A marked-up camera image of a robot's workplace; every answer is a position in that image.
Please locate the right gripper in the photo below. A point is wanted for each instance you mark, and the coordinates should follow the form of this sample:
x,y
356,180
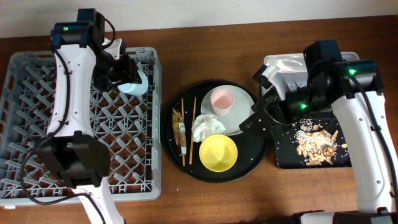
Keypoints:
x,y
265,115

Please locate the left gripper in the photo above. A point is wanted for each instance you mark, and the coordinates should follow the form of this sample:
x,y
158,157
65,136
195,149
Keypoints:
x,y
131,73

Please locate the light blue cup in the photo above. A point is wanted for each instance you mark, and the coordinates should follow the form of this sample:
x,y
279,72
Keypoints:
x,y
135,88

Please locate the pink cup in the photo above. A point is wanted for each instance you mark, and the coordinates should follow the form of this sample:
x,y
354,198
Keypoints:
x,y
222,101

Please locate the white tissue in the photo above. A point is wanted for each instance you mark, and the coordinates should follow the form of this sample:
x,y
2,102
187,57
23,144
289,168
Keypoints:
x,y
205,126

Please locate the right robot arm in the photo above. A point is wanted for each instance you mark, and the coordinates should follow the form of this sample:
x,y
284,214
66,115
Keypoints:
x,y
371,151

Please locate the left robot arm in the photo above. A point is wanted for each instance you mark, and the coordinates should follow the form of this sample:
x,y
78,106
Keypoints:
x,y
85,59

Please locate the grey dishwasher rack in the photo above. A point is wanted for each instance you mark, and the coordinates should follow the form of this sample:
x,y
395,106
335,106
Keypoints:
x,y
127,125

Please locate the grey round plate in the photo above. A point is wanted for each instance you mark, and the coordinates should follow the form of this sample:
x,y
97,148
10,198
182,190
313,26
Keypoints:
x,y
240,110

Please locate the yellow bowl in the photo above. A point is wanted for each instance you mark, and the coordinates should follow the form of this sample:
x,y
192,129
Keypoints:
x,y
218,153

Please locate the black rectangular tray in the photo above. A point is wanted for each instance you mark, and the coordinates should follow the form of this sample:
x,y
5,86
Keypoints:
x,y
286,156

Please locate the round black tray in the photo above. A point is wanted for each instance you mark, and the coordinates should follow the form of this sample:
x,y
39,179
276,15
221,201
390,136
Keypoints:
x,y
251,147

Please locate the food scraps pile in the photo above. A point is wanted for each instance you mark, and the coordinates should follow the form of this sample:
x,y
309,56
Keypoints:
x,y
319,143

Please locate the clear plastic bin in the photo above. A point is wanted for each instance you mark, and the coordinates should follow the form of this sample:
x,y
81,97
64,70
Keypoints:
x,y
289,67

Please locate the right wooden chopstick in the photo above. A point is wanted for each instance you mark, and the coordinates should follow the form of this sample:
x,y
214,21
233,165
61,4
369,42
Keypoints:
x,y
191,140

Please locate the wooden chopstick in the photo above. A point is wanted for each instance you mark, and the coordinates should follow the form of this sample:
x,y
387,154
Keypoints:
x,y
182,134
191,140

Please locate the left wooden chopstick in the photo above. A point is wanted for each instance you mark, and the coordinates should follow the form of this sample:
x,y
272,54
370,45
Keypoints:
x,y
182,134

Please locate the gold foil wrapper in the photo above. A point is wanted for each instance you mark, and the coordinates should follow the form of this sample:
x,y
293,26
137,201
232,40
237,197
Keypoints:
x,y
178,127

